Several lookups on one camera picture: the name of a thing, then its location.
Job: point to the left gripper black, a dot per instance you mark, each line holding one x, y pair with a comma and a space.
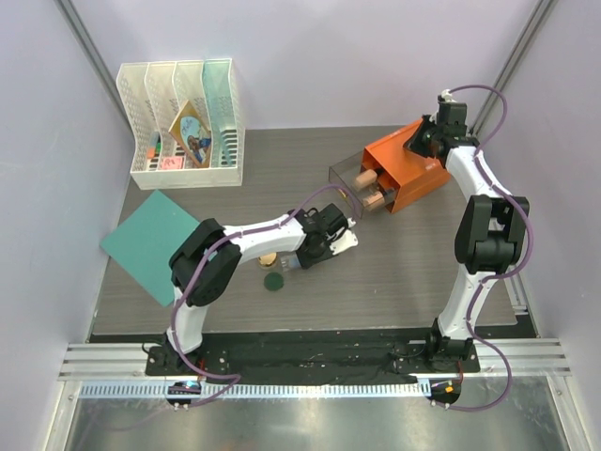
307, 261

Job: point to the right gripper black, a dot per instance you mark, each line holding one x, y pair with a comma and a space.
418, 139

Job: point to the clear tube bottle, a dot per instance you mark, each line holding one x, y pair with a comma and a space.
290, 262

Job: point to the clear drawer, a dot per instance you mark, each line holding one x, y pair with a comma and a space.
343, 173

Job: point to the round BB cream bottle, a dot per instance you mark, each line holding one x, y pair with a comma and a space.
378, 199

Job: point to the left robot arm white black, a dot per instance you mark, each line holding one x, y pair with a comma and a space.
203, 265

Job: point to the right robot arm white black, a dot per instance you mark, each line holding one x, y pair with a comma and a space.
490, 236

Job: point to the orange drawer box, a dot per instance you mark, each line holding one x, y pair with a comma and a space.
414, 176

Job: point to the gold compact jar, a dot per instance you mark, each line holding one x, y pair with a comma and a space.
268, 262

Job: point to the dark green round lid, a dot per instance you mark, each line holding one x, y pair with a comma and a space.
273, 281

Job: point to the white mesh file organizer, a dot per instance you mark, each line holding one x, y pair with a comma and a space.
152, 94

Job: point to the pink sticky note pad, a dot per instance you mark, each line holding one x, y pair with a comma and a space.
172, 163

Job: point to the illustrated book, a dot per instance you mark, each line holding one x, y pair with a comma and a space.
192, 135

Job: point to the teal cutting mat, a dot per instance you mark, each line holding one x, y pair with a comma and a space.
144, 243

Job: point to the orange green markers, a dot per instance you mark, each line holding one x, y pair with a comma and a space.
154, 146

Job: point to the teal folder in organizer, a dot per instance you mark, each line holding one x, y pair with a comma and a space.
215, 78

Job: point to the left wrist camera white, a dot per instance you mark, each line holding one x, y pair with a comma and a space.
346, 241

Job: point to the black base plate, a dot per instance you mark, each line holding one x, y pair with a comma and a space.
313, 354

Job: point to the aluminium rail frame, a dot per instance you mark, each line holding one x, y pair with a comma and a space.
344, 390

